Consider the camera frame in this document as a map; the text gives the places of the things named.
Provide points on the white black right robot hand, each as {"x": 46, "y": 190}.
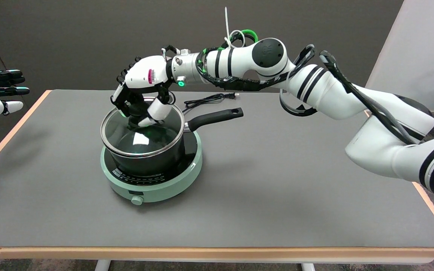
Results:
{"x": 141, "y": 73}

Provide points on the glass pot lid black knob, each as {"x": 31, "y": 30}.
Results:
{"x": 170, "y": 126}

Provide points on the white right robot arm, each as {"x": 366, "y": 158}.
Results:
{"x": 352, "y": 98}

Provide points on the white zip tie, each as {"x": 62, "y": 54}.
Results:
{"x": 226, "y": 22}

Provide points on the green round induction cooker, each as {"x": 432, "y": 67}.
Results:
{"x": 164, "y": 192}

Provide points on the grey table mat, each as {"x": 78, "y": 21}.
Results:
{"x": 277, "y": 188}

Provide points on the white table leg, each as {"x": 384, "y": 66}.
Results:
{"x": 308, "y": 267}
{"x": 102, "y": 265}

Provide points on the white partition panel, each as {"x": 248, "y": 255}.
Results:
{"x": 428, "y": 45}

